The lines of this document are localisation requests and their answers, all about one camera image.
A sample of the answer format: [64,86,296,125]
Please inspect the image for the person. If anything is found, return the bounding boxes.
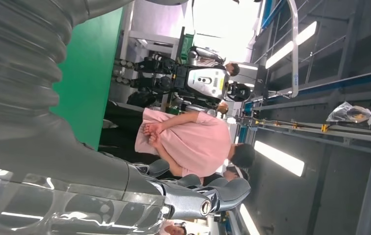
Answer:
[135,108,256,178]
[197,56,241,77]
[159,220,188,235]
[203,165,249,187]

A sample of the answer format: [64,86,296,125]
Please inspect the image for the silver and black humanoid robot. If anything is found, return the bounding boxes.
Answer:
[112,45,252,114]

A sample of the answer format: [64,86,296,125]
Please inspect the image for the long ceiling light panel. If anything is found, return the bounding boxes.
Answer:
[265,21,318,70]
[239,203,261,235]
[253,140,305,177]

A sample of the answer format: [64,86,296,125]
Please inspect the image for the clear plastic bag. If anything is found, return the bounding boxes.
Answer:
[325,101,371,126]

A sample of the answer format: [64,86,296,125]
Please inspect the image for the white curved metal frame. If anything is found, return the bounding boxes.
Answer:
[260,0,299,98]

